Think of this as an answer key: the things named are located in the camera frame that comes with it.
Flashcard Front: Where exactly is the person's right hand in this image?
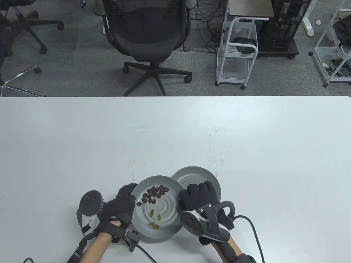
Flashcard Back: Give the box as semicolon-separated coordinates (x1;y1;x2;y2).
179;181;220;212

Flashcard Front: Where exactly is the person's left hand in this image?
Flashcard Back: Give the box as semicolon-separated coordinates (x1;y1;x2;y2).
96;184;138;236

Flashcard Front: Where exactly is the grey plate with dark raisins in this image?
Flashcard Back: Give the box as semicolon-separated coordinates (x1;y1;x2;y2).
131;175;185;239

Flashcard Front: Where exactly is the group of golden raisins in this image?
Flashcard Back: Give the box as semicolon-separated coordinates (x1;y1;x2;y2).
148;209;162;228

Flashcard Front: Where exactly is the pile of dark red raisins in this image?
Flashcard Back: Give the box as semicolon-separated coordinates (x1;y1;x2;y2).
136;185;169;207

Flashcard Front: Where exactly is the black left forearm sensor box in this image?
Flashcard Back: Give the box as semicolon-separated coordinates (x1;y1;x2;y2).
66;245;84;263

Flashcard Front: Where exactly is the person's right forearm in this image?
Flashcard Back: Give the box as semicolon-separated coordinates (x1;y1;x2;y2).
199;236;257;263

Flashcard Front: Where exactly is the person's left forearm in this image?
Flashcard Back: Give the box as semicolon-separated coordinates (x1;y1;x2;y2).
80;232;113;263

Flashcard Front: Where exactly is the grey left hand tracker controller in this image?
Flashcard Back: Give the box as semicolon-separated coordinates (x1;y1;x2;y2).
76;190;104;236

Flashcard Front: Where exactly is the white rolling cart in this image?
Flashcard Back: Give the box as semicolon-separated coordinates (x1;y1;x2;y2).
215;17;259;90

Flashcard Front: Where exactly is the black bag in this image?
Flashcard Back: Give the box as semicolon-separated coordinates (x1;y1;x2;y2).
233;37;255;54
332;18;351;50

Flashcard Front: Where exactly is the chrome chair base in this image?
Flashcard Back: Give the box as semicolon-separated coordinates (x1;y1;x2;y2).
0;65;46;97

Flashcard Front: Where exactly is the black mesh office chair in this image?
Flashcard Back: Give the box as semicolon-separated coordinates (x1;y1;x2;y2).
93;0;193;97

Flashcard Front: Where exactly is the black equipment rack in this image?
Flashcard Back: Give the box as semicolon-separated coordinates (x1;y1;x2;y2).
256;0;300;60

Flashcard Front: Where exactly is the pile of small dark parts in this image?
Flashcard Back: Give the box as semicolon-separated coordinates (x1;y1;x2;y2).
325;58;351;78

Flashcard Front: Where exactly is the brown wooden board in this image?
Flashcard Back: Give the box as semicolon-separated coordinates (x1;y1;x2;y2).
229;0;274;20

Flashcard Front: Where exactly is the white desk leg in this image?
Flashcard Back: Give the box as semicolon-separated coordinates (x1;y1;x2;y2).
301;0;318;37

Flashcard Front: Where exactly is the black swivel chair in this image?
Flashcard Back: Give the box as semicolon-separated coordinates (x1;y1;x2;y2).
0;0;65;55

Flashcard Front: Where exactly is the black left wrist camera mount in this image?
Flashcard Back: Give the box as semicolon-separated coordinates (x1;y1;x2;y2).
112;229;141;252

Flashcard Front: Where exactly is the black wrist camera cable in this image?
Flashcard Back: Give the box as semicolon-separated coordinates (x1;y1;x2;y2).
136;245;157;263

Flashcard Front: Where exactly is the black right hand cable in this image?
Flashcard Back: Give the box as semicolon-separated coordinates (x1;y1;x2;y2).
234;215;266;263

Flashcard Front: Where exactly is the bundle of black floor cables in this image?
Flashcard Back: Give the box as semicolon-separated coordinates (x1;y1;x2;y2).
189;0;229;54

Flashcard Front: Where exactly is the white wire cart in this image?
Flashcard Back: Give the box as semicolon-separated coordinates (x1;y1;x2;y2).
308;0;351;88

